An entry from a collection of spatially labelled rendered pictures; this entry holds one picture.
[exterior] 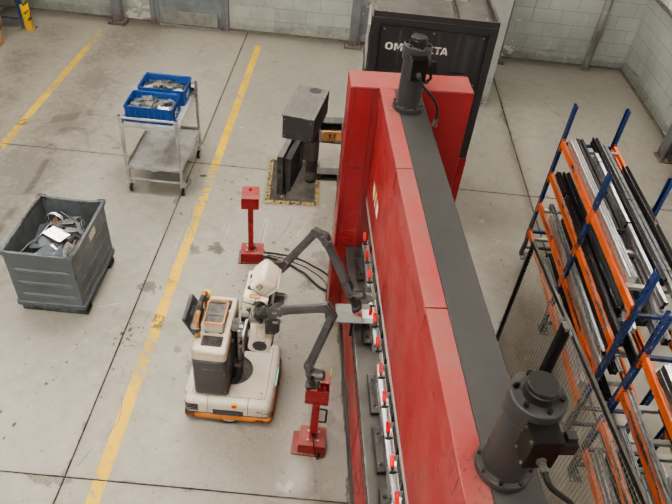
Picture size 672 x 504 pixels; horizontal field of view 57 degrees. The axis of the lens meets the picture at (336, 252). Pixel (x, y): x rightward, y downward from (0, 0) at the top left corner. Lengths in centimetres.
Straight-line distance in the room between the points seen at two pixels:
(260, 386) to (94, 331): 166
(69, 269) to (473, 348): 374
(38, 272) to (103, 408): 126
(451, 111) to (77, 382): 355
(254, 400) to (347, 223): 154
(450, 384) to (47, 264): 388
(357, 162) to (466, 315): 216
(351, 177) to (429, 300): 211
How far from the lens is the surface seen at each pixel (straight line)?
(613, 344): 473
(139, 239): 657
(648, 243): 503
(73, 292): 570
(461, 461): 228
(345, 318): 436
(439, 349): 256
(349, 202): 481
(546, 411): 196
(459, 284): 285
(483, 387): 249
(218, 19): 1103
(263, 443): 492
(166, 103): 677
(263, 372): 494
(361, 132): 447
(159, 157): 714
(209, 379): 465
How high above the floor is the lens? 421
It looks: 41 degrees down
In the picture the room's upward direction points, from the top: 6 degrees clockwise
